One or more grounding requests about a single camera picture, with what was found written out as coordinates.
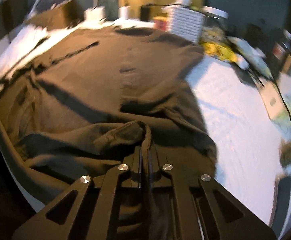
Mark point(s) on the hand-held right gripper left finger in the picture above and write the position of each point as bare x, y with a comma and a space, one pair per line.
138, 162

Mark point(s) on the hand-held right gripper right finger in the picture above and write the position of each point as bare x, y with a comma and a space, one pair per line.
153, 165

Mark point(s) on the olive brown t-shirt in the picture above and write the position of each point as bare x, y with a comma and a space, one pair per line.
85, 80

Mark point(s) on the yellow snack packet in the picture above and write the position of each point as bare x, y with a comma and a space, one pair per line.
218, 51

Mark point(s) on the white power strip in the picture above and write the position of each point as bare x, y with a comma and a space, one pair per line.
133, 23

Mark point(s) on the white woven basket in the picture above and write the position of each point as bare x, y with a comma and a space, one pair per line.
185, 23

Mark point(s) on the black charger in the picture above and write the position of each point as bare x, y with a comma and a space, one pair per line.
147, 12

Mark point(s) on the white charger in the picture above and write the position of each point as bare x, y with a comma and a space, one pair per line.
124, 12

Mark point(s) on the white desk lamp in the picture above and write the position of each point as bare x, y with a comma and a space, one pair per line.
94, 13

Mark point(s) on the glass jar with white lid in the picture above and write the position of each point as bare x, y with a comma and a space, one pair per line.
214, 13

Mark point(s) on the brown cardboard box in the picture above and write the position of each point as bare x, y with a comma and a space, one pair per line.
58, 15

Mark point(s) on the white garment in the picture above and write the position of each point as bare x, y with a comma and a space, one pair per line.
18, 45

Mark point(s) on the clear plastic water bottle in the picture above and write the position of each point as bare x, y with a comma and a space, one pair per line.
281, 50

